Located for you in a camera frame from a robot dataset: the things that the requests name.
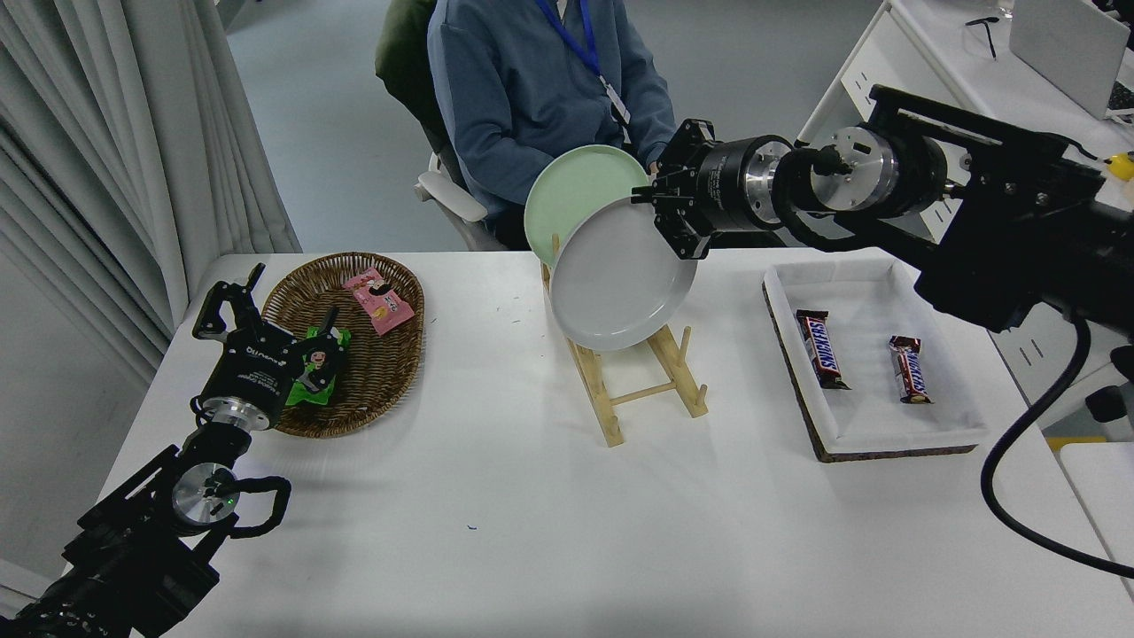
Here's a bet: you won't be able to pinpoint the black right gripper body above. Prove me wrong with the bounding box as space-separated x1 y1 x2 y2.
693 136 759 237

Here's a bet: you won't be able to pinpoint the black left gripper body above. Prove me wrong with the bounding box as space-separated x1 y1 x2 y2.
200 326 299 416

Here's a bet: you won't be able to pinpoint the grey plate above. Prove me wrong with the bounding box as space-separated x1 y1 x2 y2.
550 197 698 353

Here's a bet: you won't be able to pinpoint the pale green plate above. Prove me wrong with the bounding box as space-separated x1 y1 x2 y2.
524 145 652 267

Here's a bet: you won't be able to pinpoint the wooden plate rack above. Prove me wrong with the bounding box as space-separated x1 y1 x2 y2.
540 232 710 448

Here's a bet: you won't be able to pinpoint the green snack packet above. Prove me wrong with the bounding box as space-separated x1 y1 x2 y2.
283 326 352 408

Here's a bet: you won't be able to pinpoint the brown wicker basket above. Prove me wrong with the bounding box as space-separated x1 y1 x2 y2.
261 252 425 440

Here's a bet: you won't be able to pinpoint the pink snack packet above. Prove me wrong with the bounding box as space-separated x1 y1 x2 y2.
344 268 416 337

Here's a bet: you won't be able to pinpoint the person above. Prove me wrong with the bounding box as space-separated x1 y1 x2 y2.
427 0 785 251

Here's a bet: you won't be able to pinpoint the brown snickers bar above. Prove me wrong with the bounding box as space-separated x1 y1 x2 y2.
795 309 851 391
889 335 934 405

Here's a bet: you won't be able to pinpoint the green and white chair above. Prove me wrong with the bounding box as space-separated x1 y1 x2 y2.
373 0 506 253

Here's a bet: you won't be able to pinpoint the grey curtain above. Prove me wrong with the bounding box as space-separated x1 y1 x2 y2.
0 0 302 391

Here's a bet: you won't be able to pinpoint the white perforated desk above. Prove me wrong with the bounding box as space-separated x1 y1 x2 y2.
793 0 1134 428

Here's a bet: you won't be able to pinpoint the white lined cork tray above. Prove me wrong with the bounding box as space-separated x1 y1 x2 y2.
762 259 991 463

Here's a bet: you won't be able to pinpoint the black glasses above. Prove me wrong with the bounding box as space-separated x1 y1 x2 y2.
964 15 999 60

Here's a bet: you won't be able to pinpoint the silver laptop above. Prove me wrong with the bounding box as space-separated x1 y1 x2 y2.
1009 0 1134 122

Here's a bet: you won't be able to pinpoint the blue lanyard with badge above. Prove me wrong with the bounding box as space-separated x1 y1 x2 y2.
534 0 632 125

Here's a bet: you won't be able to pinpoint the black and white post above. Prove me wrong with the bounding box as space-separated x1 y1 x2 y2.
1085 385 1134 441

